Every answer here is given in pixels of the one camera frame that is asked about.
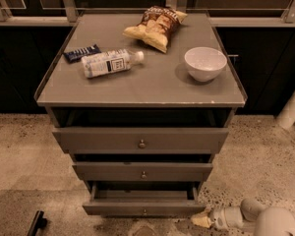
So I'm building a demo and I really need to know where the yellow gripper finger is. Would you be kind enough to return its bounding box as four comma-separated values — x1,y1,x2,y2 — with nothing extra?
191,211,212,228

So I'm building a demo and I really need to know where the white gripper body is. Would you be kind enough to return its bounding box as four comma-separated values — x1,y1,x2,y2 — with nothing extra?
209,206,244,230

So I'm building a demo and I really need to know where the grey bottom drawer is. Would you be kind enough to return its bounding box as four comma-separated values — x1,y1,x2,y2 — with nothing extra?
83,182,206,217

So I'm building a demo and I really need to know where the grey drawer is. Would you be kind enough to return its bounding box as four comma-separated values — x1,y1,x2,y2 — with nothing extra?
73,162,212,182
53,127,228,154
83,182,206,217

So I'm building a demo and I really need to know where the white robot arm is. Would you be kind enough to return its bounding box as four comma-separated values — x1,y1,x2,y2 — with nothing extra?
191,199,295,236

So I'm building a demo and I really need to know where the grey drawer cabinet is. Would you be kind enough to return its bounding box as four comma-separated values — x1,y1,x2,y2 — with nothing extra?
33,12,248,195

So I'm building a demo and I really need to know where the grey middle drawer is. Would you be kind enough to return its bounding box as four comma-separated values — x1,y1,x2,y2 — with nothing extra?
73,162,212,182

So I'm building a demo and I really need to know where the grey top drawer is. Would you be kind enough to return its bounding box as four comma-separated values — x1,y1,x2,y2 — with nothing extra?
53,127,228,154

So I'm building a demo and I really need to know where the white pipe column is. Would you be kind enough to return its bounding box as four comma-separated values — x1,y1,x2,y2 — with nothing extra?
276,90,295,129

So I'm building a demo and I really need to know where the white ceramic bowl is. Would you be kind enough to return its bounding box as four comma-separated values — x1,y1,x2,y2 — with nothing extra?
184,47,227,82

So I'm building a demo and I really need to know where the black object on floor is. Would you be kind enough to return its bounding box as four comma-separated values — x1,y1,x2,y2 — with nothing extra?
27,210,47,236

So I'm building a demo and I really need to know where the white plastic bottle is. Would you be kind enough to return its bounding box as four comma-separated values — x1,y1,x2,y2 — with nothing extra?
81,49,145,79

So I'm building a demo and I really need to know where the yellow brown chips bag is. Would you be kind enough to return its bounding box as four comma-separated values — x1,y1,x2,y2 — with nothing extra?
123,6,187,53

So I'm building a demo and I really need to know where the blue snack bar wrapper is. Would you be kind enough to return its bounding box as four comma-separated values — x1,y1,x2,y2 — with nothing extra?
63,44,100,63

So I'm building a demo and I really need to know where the metal window railing frame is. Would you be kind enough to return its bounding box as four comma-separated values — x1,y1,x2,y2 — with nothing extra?
0,0,295,28

